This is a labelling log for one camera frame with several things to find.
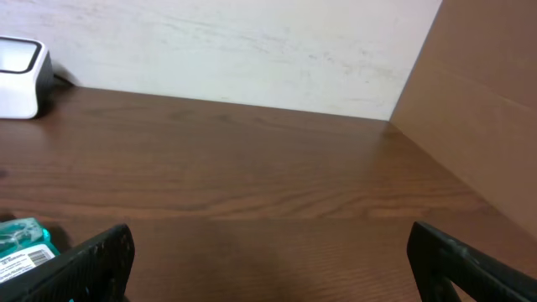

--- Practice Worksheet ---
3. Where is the white barcode scanner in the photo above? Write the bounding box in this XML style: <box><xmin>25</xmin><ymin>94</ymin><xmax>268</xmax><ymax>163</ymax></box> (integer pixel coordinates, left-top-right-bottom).
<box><xmin>1</xmin><ymin>36</ymin><xmax>54</xmax><ymax>119</ymax></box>

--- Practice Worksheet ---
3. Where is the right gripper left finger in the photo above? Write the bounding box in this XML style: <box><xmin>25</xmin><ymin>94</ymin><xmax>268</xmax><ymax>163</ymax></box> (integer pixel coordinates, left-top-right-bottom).
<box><xmin>1</xmin><ymin>224</ymin><xmax>135</xmax><ymax>302</ymax></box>

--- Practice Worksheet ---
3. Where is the teal mouthwash bottle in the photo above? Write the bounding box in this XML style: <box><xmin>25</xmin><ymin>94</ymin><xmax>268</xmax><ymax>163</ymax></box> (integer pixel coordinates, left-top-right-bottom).
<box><xmin>0</xmin><ymin>217</ymin><xmax>60</xmax><ymax>283</ymax></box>

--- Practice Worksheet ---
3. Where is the brown cardboard panel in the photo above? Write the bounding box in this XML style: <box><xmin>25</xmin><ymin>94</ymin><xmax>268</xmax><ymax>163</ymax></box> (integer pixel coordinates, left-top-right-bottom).
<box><xmin>391</xmin><ymin>0</ymin><xmax>536</xmax><ymax>234</ymax></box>

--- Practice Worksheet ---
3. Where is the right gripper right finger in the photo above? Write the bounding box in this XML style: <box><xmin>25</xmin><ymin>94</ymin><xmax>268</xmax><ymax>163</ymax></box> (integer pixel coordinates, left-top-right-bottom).
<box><xmin>407</xmin><ymin>221</ymin><xmax>536</xmax><ymax>302</ymax></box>

